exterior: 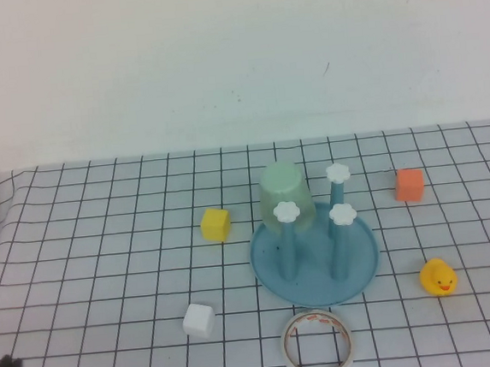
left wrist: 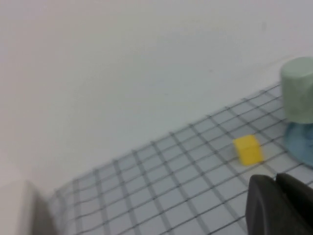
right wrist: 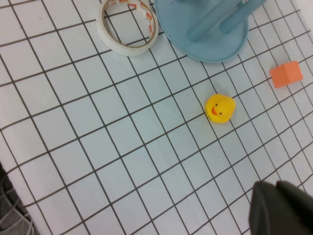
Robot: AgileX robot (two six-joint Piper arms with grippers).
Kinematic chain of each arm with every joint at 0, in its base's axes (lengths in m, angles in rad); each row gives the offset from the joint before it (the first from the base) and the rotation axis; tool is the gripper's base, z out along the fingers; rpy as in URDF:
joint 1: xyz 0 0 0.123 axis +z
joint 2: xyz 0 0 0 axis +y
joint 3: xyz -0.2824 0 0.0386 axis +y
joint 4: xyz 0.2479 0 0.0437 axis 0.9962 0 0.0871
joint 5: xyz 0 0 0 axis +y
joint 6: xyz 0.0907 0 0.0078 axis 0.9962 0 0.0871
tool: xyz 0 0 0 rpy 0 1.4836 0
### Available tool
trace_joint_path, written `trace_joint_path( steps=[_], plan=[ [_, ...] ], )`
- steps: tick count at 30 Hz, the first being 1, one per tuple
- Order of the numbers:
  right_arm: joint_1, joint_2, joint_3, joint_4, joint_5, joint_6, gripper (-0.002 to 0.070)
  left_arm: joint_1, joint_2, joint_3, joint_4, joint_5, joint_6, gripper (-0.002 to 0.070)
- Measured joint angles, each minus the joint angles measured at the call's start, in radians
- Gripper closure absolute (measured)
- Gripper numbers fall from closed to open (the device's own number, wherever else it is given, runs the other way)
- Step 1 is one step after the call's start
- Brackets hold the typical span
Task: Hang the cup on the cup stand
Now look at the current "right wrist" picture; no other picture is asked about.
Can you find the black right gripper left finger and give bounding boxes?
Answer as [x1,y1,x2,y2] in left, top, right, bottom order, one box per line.
[248,181,307,235]

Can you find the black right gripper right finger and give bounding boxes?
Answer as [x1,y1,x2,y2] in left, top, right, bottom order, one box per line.
[276,181,313,235]

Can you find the blue cup stand white caps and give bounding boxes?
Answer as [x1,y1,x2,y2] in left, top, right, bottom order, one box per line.
[154,0,268,64]

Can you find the yellow rubber duck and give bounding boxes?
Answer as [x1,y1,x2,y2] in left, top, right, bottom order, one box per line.
[204,94,236,124]

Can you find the orange foam cube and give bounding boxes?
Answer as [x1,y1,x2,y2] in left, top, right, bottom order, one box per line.
[269,61,304,89]

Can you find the white black-grid tablecloth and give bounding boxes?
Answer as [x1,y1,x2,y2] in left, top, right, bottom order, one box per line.
[0,0,313,235]

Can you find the white tape roll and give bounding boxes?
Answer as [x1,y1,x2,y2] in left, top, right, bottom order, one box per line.
[95,0,159,57]

